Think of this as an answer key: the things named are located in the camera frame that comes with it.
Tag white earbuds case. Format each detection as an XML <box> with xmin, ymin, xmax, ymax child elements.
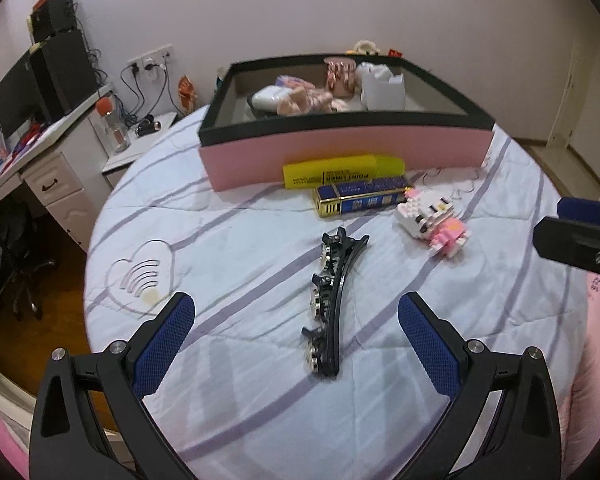
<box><xmin>252</xmin><ymin>86</ymin><xmax>288</xmax><ymax>110</ymax></box>

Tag pink cloth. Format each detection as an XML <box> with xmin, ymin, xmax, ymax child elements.
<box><xmin>0</xmin><ymin>355</ymin><xmax>37</xmax><ymax>480</ymax></box>

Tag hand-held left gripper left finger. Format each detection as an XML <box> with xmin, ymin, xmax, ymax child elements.
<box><xmin>28</xmin><ymin>291</ymin><xmax>197</xmax><ymax>480</ymax></box>

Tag black rhinestone hair clip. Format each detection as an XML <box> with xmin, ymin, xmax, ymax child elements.
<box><xmin>301</xmin><ymin>227</ymin><xmax>370</xmax><ymax>377</ymax></box>

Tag yellow highlighter box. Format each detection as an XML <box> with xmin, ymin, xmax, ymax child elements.
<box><xmin>282</xmin><ymin>155</ymin><xmax>407</xmax><ymax>190</ymax></box>

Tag white desk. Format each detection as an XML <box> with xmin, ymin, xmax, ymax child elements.
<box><xmin>0</xmin><ymin>82</ymin><xmax>116</xmax><ymax>253</ymax></box>

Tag white nightstand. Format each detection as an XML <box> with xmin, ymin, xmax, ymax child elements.
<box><xmin>102</xmin><ymin>111</ymin><xmax>178</xmax><ymax>188</ymax></box>

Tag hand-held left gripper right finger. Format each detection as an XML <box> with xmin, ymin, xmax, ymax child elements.
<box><xmin>397</xmin><ymin>291</ymin><xmax>563</xmax><ymax>480</ymax></box>

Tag black office chair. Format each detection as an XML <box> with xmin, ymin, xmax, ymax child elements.
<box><xmin>0</xmin><ymin>205</ymin><xmax>56</xmax><ymax>322</ymax></box>

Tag red items on desk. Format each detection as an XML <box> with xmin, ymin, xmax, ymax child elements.
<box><xmin>10</xmin><ymin>120</ymin><xmax>43</xmax><ymax>157</ymax></box>

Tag yellow plush toy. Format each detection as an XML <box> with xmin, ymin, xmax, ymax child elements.
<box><xmin>345</xmin><ymin>40</ymin><xmax>382</xmax><ymax>56</ymax></box>

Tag pink pig figurine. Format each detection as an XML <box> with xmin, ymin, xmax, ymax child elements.
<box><xmin>276</xmin><ymin>87</ymin><xmax>313</xmax><ymax>117</ymax></box>

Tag pink box with black rim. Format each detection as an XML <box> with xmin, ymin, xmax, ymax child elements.
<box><xmin>198</xmin><ymin>52</ymin><xmax>496</xmax><ymax>192</ymax></box>

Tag white cat block figure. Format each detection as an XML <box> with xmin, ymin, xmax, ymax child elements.
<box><xmin>395</xmin><ymin>187</ymin><xmax>469</xmax><ymax>259</ymax></box>

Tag black computer monitor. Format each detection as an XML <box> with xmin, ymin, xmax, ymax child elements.
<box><xmin>0</xmin><ymin>52</ymin><xmax>48</xmax><ymax>136</ymax></box>

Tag blue and gold box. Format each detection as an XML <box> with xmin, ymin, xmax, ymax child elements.
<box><xmin>313</xmin><ymin>175</ymin><xmax>410</xmax><ymax>219</ymax></box>

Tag black power cables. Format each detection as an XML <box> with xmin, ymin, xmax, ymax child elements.
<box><xmin>120</xmin><ymin>62</ymin><xmax>171</xmax><ymax>117</ymax></box>

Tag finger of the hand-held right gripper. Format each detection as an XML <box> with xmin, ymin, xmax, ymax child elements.
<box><xmin>532</xmin><ymin>215</ymin><xmax>600</xmax><ymax>292</ymax></box>
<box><xmin>556</xmin><ymin>197</ymin><xmax>600</xmax><ymax>227</ymax></box>

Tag black computer tower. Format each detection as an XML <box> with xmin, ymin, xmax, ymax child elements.
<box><xmin>27</xmin><ymin>30</ymin><xmax>98</xmax><ymax>123</ymax></box>

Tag black speaker box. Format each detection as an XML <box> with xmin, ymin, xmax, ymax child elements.
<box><xmin>30</xmin><ymin>0</ymin><xmax>78</xmax><ymax>43</ymax></box>

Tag white door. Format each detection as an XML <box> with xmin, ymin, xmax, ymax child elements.
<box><xmin>547</xmin><ymin>37</ymin><xmax>600</xmax><ymax>152</ymax></box>

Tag orange cap water bottle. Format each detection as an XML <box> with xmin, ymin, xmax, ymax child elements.
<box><xmin>96</xmin><ymin>96</ymin><xmax>132</xmax><ymax>155</ymax></box>

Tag orange snack bag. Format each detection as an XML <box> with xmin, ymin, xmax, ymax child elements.
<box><xmin>179</xmin><ymin>75</ymin><xmax>201</xmax><ymax>116</ymax></box>

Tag white wall power outlet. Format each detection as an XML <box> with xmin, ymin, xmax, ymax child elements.
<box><xmin>126</xmin><ymin>44</ymin><xmax>174</xmax><ymax>73</ymax></box>

